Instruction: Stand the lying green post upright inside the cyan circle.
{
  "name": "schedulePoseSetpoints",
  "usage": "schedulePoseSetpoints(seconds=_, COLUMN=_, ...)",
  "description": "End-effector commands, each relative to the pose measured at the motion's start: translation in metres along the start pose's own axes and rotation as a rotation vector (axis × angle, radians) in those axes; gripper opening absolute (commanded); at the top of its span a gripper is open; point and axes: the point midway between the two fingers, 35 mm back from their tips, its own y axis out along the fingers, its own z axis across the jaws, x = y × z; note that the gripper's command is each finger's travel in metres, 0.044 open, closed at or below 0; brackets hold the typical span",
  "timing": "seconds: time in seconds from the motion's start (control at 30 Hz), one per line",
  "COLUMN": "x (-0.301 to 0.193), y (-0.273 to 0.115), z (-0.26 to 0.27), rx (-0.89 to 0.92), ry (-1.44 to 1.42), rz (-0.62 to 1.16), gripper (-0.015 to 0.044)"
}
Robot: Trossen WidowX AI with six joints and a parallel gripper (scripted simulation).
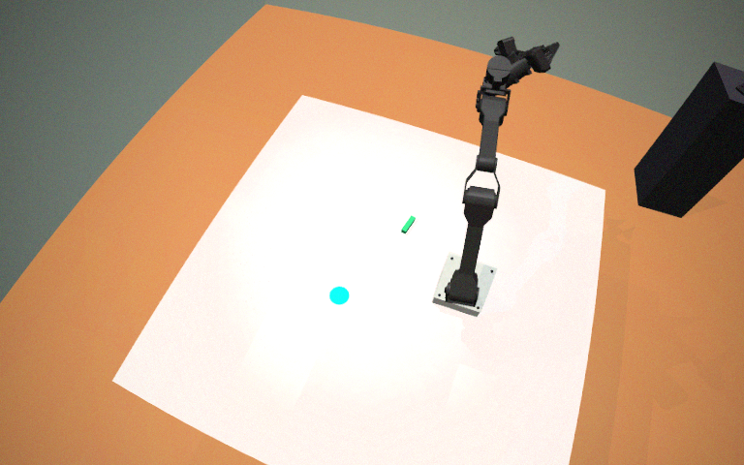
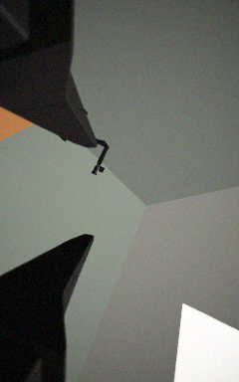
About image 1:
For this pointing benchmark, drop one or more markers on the green rectangular post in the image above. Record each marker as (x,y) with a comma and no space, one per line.
(409,223)

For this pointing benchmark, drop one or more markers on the cyan circle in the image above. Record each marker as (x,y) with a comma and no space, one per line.
(339,295)

